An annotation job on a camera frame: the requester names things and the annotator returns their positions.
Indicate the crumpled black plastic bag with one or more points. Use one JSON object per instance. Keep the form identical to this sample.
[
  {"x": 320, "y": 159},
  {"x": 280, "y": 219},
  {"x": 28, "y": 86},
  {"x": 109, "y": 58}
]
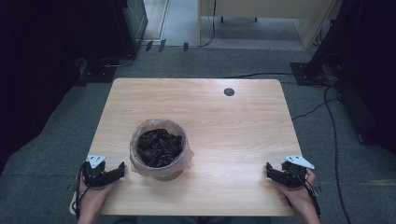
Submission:
[{"x": 158, "y": 147}]

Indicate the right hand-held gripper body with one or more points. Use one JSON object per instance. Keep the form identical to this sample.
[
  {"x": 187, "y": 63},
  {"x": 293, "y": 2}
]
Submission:
[{"x": 294, "y": 174}]

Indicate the person's right hand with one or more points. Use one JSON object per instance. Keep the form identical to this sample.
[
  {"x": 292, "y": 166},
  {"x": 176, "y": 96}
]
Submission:
[{"x": 295, "y": 197}]

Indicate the bin with plastic bag liner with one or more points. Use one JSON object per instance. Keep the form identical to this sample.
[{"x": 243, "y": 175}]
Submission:
[{"x": 186, "y": 155}]

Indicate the light wooden cabinet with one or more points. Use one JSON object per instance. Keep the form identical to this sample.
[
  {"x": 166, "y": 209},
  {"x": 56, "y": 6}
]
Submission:
[{"x": 264, "y": 7}]

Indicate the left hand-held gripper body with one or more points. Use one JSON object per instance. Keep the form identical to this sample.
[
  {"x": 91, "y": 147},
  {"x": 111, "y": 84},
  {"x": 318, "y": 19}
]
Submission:
[{"x": 95, "y": 169}]

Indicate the person's left hand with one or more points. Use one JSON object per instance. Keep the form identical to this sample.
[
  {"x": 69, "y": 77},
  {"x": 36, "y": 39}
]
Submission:
[{"x": 93, "y": 199}]

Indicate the black stand base plate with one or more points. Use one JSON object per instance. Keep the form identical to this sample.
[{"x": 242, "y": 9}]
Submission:
[
  {"x": 99, "y": 73},
  {"x": 308, "y": 74}
]

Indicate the dark curtain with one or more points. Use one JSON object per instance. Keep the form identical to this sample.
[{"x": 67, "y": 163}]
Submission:
[
  {"x": 34, "y": 68},
  {"x": 367, "y": 62}
]

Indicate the round trash bin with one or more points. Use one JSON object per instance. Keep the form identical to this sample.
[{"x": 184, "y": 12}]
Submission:
[{"x": 168, "y": 175}]

